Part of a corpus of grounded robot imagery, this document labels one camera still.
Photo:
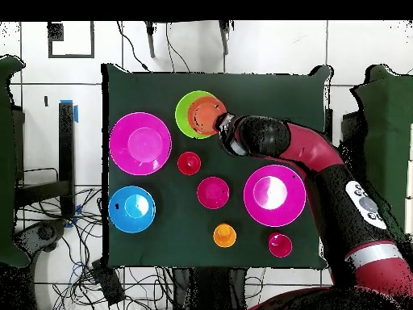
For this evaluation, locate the orange bowl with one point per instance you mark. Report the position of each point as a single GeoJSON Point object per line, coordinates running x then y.
{"type": "Point", "coordinates": [205, 114]}

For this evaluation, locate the black table frame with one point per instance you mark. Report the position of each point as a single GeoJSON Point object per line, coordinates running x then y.
{"type": "Point", "coordinates": [66, 145]}

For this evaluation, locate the grey square floor frame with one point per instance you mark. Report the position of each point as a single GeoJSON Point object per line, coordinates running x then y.
{"type": "Point", "coordinates": [71, 56]}

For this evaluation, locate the crimson cup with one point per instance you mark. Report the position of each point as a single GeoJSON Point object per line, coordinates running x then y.
{"type": "Point", "coordinates": [280, 245]}

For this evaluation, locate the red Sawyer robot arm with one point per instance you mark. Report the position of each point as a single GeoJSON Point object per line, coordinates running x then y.
{"type": "Point", "coordinates": [309, 148]}

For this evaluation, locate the large pink bowl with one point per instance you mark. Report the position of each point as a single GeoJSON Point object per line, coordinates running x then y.
{"type": "Point", "coordinates": [274, 206]}
{"type": "Point", "coordinates": [140, 143]}

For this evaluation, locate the green cloth side table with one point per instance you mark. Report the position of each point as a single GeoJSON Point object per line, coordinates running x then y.
{"type": "Point", "coordinates": [387, 129]}
{"type": "Point", "coordinates": [8, 161]}

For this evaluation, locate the blue tape strip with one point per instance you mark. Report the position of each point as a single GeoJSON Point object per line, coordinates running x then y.
{"type": "Point", "coordinates": [76, 113]}

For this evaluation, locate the black power strip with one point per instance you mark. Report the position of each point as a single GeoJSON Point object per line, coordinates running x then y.
{"type": "Point", "coordinates": [108, 284]}

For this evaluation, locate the small crimson bowl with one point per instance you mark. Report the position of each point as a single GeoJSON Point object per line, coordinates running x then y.
{"type": "Point", "coordinates": [213, 192]}

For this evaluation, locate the orange cup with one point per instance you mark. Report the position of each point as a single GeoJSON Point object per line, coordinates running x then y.
{"type": "Point", "coordinates": [224, 235]}

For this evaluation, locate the red cup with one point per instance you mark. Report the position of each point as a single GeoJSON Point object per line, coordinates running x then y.
{"type": "Point", "coordinates": [189, 163]}

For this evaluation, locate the blue bowl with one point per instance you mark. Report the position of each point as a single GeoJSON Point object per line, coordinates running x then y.
{"type": "Point", "coordinates": [131, 209]}

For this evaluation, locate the black pedestal leg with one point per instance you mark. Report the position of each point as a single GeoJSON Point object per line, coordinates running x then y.
{"type": "Point", "coordinates": [43, 234]}

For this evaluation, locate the green bowl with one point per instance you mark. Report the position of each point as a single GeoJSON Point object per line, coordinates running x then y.
{"type": "Point", "coordinates": [181, 116]}

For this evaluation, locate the dark green tablecloth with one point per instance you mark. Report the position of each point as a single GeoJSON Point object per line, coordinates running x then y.
{"type": "Point", "coordinates": [145, 84]}

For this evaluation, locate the metal chair leg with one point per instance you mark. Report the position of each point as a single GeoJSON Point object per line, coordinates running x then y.
{"type": "Point", "coordinates": [225, 38]}
{"type": "Point", "coordinates": [150, 42]}

